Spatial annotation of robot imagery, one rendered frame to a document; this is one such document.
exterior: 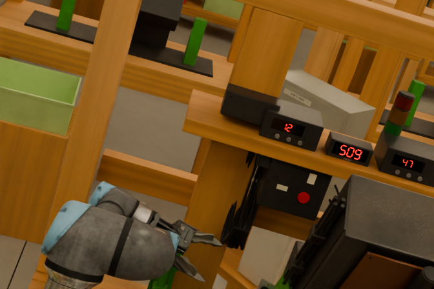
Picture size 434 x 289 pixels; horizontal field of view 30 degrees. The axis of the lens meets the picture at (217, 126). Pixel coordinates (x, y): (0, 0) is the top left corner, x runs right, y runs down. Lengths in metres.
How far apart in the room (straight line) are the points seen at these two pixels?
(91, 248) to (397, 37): 1.06
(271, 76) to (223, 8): 6.72
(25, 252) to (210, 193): 2.05
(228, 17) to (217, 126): 6.81
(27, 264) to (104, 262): 2.63
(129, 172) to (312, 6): 0.74
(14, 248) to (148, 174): 1.93
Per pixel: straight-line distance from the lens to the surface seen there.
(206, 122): 2.14
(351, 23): 2.18
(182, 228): 2.05
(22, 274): 4.09
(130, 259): 1.54
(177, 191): 2.44
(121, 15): 2.19
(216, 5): 8.90
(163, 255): 1.58
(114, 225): 1.55
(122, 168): 2.43
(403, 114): 2.30
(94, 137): 2.31
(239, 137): 2.14
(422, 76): 9.39
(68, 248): 1.55
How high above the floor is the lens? 2.30
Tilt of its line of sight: 21 degrees down
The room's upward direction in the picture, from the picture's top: 18 degrees clockwise
